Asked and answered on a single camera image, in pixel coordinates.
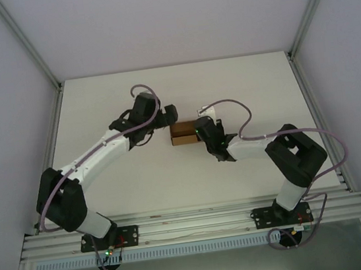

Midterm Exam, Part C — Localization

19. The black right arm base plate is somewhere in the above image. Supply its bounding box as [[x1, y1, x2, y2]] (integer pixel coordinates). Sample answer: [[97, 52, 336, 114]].
[[249, 201, 313, 232]]

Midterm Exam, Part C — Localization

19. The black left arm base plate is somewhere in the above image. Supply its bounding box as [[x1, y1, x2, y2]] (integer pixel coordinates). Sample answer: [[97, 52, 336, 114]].
[[77, 224, 141, 255]]

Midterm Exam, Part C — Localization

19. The slotted grey cable duct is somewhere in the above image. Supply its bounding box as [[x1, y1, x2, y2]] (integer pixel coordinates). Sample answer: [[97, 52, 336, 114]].
[[33, 230, 282, 270]]

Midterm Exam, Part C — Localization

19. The lilac looped base cable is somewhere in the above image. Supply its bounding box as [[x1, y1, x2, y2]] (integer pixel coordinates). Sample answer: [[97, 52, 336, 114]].
[[262, 191, 336, 252]]

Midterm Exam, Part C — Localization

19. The aluminium table side rail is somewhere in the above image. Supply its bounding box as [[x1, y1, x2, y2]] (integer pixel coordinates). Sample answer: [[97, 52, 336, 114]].
[[286, 46, 355, 199], [14, 83, 82, 236]]

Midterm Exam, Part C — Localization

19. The aluminium front mounting rail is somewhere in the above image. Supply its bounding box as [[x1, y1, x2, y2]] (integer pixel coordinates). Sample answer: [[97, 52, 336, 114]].
[[16, 183, 361, 264]]

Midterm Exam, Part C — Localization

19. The aluminium frame post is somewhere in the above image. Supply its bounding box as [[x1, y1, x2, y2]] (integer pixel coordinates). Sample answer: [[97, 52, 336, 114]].
[[0, 0, 63, 96], [280, 0, 351, 57]]

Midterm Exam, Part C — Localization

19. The brown cardboard box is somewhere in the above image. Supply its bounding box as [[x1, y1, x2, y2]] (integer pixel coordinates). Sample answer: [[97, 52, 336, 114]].
[[168, 119, 203, 148]]

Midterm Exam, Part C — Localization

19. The lilac arm cable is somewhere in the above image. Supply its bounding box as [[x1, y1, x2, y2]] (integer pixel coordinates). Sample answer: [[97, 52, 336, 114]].
[[22, 82, 174, 234], [196, 84, 354, 213]]

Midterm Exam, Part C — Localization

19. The lilac left arm cable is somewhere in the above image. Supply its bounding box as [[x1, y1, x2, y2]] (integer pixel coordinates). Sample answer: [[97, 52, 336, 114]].
[[22, 82, 174, 234]]

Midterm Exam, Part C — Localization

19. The lilac right arm cable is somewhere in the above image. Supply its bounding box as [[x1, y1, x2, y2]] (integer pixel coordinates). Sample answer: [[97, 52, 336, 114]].
[[196, 84, 354, 213]]

